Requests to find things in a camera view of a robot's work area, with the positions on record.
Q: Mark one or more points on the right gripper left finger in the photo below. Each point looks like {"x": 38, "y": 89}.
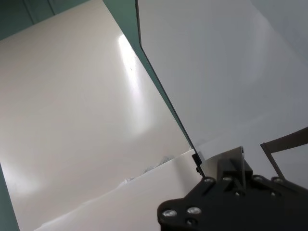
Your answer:
{"x": 198, "y": 162}

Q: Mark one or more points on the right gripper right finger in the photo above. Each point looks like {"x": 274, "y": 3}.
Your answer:
{"x": 231, "y": 168}

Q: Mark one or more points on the black robot print poster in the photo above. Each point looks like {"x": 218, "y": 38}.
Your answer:
{"x": 216, "y": 72}

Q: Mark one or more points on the black tape frame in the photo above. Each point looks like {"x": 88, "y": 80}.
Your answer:
{"x": 288, "y": 140}

